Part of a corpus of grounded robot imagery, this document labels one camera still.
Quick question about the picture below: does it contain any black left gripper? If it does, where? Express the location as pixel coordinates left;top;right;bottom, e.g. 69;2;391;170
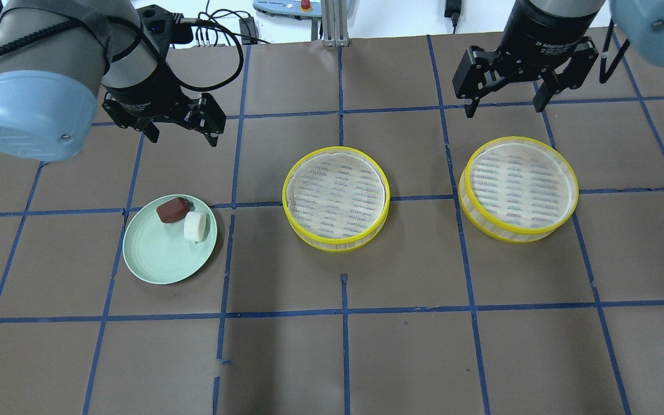
101;69;227;147

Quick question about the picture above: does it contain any white bun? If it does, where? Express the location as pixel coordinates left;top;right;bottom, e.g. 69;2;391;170
183;211;208;243

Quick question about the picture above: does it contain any light green plate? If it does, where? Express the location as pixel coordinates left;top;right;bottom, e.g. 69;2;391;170
122;194;218;285

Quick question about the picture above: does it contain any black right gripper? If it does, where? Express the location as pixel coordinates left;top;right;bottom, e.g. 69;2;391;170
452;12;598;119

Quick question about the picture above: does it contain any aluminium frame post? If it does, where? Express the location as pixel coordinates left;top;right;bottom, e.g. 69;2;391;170
304;1;354;48

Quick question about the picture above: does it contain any teach pendant with red button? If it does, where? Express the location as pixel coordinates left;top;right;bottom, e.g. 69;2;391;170
252;1;322;20

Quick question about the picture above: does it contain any brown bun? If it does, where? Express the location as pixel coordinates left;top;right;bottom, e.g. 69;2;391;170
156;197;193;224

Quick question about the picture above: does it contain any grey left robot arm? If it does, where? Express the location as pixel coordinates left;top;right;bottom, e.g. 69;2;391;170
0;1;227;163

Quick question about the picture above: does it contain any yellow bamboo steamer tray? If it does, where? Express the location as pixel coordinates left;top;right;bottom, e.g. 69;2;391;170
458;136;579;244
281;145;391;252

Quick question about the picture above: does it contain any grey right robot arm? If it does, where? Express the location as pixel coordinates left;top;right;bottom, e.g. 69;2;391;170
452;1;664;118

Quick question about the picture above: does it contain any black cable bundle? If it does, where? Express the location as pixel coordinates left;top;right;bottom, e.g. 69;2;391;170
171;0;272;93

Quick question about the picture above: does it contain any black power adapter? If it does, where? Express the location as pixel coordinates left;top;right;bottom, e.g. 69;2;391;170
444;0;463;32

